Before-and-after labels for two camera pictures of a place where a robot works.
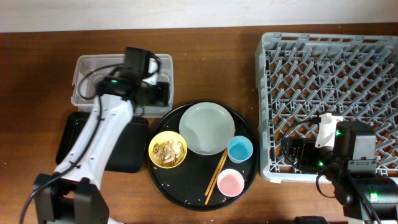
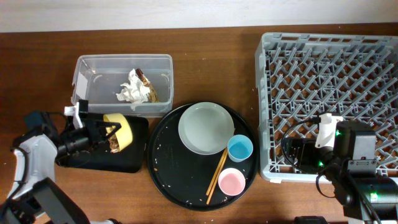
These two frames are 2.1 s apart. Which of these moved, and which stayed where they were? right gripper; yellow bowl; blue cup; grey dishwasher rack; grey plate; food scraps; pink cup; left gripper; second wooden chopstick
Moved: yellow bowl; left gripper; food scraps
Stayed: right gripper; second wooden chopstick; grey dishwasher rack; blue cup; grey plate; pink cup
